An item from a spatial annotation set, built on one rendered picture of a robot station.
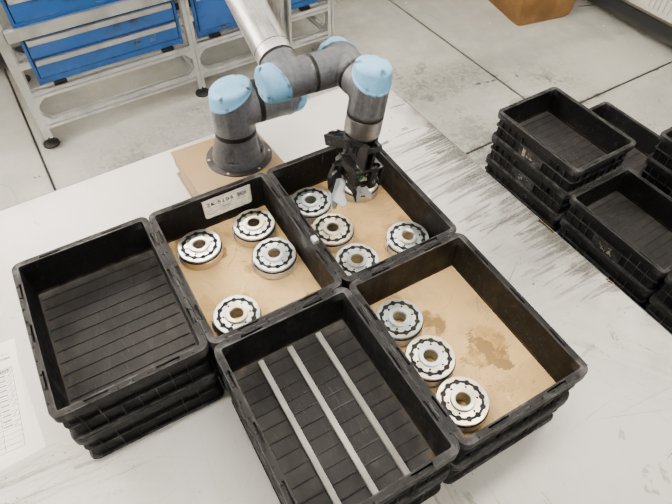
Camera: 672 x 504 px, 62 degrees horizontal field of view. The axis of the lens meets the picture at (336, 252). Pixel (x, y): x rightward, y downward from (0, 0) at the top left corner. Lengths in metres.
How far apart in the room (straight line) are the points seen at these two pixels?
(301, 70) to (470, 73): 2.47
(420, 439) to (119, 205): 1.09
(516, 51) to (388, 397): 2.92
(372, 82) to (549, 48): 2.87
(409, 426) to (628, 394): 0.54
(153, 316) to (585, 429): 0.97
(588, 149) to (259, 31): 1.50
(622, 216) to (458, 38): 1.92
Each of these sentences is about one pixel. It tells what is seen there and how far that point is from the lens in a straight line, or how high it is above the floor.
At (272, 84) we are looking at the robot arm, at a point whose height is 1.27.
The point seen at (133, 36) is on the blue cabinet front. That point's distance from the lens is 3.08.
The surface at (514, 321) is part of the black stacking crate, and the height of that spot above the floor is 0.87.
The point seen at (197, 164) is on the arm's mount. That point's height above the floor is 0.79.
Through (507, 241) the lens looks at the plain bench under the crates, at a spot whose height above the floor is 0.70.
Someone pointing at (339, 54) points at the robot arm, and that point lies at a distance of 1.16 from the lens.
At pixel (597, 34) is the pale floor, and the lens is 4.14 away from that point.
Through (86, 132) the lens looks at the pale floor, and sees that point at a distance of 3.28.
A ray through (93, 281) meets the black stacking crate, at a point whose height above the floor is 0.83.
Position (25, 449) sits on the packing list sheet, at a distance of 1.42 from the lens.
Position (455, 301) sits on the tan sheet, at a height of 0.83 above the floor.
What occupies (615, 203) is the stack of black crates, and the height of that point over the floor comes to 0.38.
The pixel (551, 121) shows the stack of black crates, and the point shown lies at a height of 0.49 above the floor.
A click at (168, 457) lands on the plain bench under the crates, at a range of 1.30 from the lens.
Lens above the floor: 1.88
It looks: 51 degrees down
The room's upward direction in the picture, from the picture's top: straight up
